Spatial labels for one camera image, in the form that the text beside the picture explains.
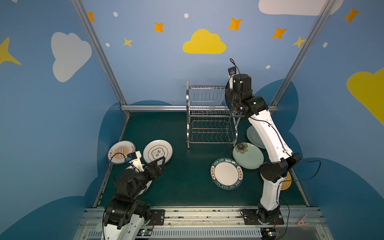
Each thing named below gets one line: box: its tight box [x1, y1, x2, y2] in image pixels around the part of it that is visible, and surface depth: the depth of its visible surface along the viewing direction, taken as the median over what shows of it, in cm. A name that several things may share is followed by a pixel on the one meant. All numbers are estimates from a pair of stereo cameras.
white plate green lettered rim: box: [210, 158, 244, 190], surface depth 91 cm
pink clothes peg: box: [297, 214, 310, 226], surface depth 75 cm
